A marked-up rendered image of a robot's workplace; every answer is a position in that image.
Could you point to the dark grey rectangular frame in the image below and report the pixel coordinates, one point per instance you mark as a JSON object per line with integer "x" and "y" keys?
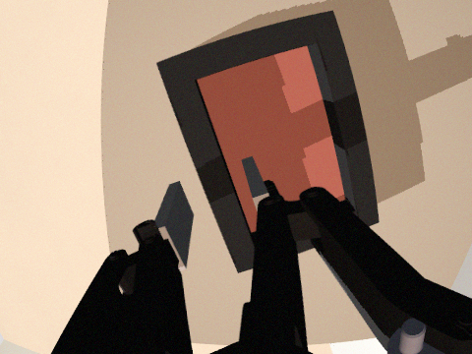
{"x": 297, "y": 113}

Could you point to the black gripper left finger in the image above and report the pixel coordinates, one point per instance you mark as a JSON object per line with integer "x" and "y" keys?
{"x": 158, "y": 318}

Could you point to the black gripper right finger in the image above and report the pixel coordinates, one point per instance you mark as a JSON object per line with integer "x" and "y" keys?
{"x": 407, "y": 313}

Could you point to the brown square board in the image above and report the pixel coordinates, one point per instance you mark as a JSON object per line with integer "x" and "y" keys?
{"x": 412, "y": 66}

